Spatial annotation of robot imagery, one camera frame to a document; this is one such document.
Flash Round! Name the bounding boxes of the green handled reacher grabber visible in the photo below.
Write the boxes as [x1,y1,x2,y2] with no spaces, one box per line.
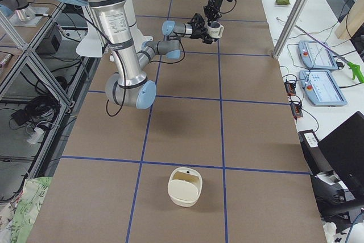
[295,25,364,84]

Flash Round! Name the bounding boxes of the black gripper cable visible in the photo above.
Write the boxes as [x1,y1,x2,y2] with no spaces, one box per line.
[82,12,185,117]

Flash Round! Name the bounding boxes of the lower blue teach pendant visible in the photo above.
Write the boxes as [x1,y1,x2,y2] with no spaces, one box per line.
[298,69,348,106]

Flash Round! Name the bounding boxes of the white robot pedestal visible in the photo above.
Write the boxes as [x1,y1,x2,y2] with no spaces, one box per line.
[76,13,153,57]

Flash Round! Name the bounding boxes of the black laptop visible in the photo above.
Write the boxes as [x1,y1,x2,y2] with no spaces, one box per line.
[318,111,363,198]

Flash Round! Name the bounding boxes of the cream oval bin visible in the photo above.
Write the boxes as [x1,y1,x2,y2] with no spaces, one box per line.
[167,167,202,207]

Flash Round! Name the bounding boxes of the white mug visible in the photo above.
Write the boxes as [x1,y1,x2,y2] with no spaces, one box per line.
[206,21,224,39]

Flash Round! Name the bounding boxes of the green cloth pouch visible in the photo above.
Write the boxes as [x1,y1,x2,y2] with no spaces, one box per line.
[275,0,291,6]

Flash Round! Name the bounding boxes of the upper blue teach pendant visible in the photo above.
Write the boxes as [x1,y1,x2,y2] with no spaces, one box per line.
[298,40,338,71]

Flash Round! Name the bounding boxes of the blue teach pendant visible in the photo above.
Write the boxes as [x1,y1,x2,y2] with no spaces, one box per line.
[298,40,338,71]
[298,69,348,106]

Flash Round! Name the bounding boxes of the green patterned cloth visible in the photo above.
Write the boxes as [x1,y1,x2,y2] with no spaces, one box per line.
[1,176,52,242]

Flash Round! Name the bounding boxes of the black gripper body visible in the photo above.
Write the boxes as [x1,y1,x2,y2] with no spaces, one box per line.
[190,27,209,39]
[204,0,223,21]

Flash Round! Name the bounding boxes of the aluminium frame post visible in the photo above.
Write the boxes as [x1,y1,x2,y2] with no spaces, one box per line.
[272,0,307,59]

